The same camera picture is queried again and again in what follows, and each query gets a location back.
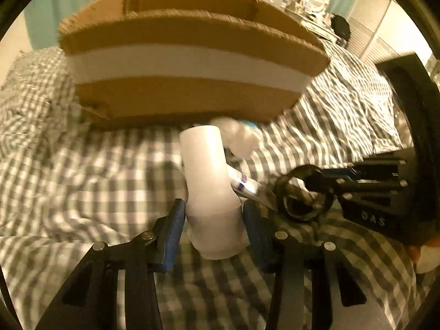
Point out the crumpled white tissue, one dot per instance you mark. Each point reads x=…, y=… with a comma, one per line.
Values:
x=240, y=135

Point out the cardboard box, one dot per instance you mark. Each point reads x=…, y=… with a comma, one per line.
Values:
x=185, y=65

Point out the louvred wardrobe door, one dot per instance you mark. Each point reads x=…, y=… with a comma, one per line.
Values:
x=374, y=31

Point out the grey checked bed sheet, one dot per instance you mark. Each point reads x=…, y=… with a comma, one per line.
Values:
x=86, y=178

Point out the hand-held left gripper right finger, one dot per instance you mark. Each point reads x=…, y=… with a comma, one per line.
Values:
x=255, y=227

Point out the white tube with purple print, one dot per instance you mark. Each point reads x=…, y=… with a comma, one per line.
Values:
x=244, y=185

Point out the black tape roll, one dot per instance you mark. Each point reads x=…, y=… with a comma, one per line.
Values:
x=292, y=209

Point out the white plastic bottle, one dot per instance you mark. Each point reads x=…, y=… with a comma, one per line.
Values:
x=208, y=185

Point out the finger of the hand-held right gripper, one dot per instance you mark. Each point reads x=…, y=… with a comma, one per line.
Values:
x=367, y=187
x=374, y=170

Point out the person's right hand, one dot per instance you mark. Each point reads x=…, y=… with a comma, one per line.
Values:
x=428, y=257

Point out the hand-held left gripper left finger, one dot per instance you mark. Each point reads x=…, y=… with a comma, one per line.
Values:
x=174, y=228

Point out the black bag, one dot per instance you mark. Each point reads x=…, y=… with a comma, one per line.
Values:
x=341, y=27

